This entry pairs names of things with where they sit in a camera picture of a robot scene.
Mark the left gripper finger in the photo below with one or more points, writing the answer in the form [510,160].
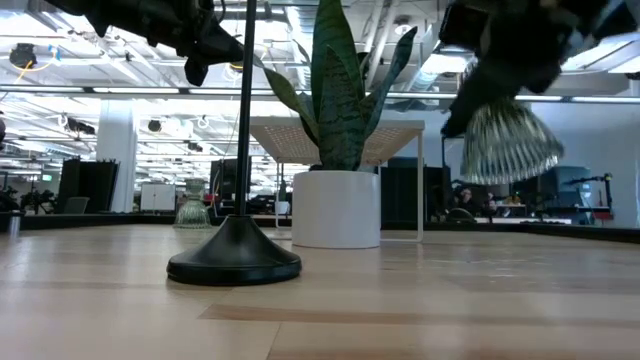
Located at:
[225,57]
[225,42]

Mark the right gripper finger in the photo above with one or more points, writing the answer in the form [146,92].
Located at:
[475,100]

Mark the clear ribbed glass vase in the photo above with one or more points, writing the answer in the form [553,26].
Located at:
[510,145]

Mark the black candlestick holder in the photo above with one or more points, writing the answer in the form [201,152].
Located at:
[235,255]

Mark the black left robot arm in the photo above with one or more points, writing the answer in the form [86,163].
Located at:
[120,12]

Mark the green ribbed glass candle holder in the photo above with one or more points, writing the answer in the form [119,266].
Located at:
[192,215]

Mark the white perforated metal shelf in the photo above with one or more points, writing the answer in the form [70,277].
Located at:
[395,125]

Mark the person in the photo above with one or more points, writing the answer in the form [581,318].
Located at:
[469,196]

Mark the black low partition cabinet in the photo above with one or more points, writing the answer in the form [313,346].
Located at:
[400,195]

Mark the black display screen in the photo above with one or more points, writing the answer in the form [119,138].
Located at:
[222,180]

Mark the black computer monitors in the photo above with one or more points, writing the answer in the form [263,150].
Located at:
[570,192]

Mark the green snake plant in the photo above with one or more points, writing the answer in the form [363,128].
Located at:
[340,125]

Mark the white building column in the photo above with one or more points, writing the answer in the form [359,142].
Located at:
[116,155]

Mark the white office cabinet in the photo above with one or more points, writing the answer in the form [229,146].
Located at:
[157,197]

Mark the small white cup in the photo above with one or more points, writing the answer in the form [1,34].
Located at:
[282,208]

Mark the white round plant pot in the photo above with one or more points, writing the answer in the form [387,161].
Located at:
[335,210]

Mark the black office cabinet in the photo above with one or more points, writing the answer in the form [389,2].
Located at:
[92,185]

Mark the silver ventilation duct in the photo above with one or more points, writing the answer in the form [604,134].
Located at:
[427,75]

